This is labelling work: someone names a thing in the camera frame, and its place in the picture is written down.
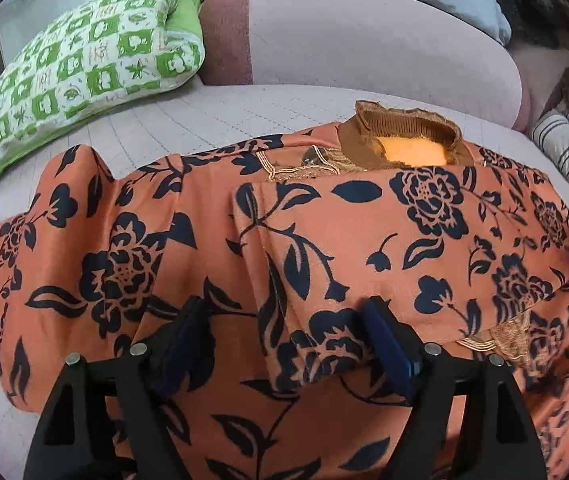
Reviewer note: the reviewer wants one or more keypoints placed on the green white checkered pillow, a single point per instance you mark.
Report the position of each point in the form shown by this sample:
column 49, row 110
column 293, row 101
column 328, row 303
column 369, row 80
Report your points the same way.
column 91, row 59

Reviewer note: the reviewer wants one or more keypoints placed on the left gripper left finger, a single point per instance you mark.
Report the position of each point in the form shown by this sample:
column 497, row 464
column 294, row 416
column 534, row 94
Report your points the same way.
column 107, row 419

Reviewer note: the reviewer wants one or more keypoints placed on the pink sofa back cushion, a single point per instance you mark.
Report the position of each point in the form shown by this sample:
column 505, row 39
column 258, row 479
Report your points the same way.
column 402, row 48

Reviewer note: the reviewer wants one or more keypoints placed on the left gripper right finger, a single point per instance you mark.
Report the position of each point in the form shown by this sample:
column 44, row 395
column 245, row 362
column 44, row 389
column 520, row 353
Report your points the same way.
column 496, row 438

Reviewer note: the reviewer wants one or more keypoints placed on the pink sofa armrest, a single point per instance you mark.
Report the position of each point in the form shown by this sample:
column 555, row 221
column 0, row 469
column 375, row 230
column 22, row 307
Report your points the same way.
column 541, row 70

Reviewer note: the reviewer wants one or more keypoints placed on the orange floral blouse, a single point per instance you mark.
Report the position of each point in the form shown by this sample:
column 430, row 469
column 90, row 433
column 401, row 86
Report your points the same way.
column 376, row 298

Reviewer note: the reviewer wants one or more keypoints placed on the black fur garment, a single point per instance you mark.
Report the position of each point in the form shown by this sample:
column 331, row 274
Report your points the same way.
column 544, row 23

